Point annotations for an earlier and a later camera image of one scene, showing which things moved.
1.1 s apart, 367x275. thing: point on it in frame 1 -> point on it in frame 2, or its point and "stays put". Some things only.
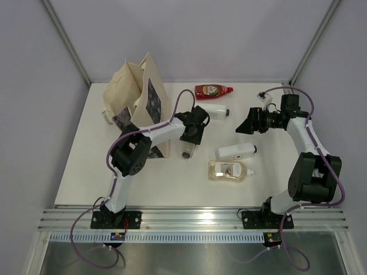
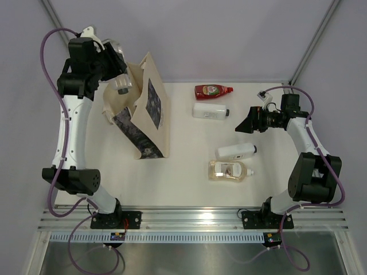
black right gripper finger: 247,125 stays put
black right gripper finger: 246,128 stays put
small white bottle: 235,150 stays put
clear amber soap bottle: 229,171 stays put
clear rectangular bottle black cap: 187,149 -> 122,82
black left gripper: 196,138 -> 117,65
